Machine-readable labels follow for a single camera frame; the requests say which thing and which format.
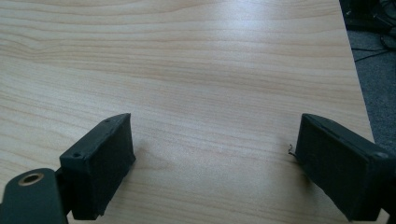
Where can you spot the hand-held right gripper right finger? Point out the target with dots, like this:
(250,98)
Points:
(339,168)

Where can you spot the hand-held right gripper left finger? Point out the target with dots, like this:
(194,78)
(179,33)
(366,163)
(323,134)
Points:
(96,168)

